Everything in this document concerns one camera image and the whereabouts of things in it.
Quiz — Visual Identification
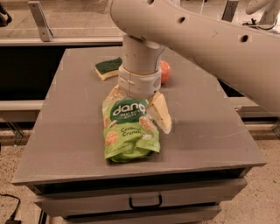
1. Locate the green rice chip bag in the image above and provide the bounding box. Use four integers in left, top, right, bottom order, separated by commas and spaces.
102, 99, 160, 163

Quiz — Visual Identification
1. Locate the left metal railing bracket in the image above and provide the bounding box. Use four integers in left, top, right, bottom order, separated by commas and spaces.
28, 1, 53, 42

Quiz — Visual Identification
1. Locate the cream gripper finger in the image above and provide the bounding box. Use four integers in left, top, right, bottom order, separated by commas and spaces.
147, 92, 172, 134
105, 85, 126, 102

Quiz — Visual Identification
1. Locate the metal railing bracket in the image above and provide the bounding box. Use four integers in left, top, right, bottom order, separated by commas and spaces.
221, 0, 239, 22
28, 1, 53, 42

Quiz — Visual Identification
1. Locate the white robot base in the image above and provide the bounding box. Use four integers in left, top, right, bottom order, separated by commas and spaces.
244, 0, 280, 31

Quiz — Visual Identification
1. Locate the black object at left edge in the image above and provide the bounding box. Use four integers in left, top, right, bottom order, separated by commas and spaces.
0, 3, 12, 27

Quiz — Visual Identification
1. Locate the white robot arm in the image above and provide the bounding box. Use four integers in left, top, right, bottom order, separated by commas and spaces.
110, 0, 280, 116

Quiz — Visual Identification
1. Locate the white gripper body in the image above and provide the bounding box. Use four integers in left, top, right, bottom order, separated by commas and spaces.
118, 66, 161, 100

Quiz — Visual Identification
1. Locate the red apple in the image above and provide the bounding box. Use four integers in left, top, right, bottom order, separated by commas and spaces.
160, 60, 171, 84

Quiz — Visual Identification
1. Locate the grey drawer cabinet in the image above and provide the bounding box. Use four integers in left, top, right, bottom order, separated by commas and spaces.
13, 47, 264, 224

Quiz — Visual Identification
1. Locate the right metal railing bracket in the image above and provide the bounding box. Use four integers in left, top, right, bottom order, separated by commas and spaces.
221, 0, 239, 22

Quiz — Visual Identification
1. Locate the green yellow sponge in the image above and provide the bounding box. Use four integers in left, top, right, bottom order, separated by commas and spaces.
94, 57, 123, 81

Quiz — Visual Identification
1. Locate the black floor cable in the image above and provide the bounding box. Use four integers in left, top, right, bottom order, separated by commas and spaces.
0, 193, 23, 224

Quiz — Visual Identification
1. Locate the black drawer handle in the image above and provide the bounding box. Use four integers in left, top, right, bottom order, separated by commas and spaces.
129, 194, 163, 210

